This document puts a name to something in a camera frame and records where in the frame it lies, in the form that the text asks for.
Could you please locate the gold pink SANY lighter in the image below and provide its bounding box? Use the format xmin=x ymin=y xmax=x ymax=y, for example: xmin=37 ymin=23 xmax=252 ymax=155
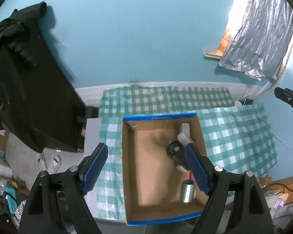
xmin=189 ymin=171 xmax=194 ymax=183

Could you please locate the silver tape roll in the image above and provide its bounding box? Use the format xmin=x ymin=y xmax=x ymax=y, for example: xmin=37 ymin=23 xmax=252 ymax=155
xmin=180 ymin=180 xmax=195 ymax=203

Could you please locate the black round cooling fan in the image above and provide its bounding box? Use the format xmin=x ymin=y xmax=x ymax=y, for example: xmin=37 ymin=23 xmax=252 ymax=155
xmin=166 ymin=141 xmax=188 ymax=169

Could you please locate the green checkered tablecloth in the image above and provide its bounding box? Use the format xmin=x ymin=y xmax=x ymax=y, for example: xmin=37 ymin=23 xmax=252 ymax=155
xmin=96 ymin=86 xmax=277 ymax=221

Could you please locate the white plug charger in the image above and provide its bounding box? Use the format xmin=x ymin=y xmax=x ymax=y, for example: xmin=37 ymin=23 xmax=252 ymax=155
xmin=179 ymin=123 xmax=190 ymax=137

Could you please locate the cardboard box with blue rim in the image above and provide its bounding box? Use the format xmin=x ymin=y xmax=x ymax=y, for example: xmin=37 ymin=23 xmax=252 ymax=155
xmin=121 ymin=113 xmax=207 ymax=226

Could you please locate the silver foil sheet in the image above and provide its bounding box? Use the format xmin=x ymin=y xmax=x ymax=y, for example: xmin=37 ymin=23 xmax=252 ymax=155
xmin=219 ymin=0 xmax=293 ymax=80

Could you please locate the striped cloth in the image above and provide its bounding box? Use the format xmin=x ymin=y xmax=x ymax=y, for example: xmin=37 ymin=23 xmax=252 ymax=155
xmin=12 ymin=200 xmax=26 ymax=230

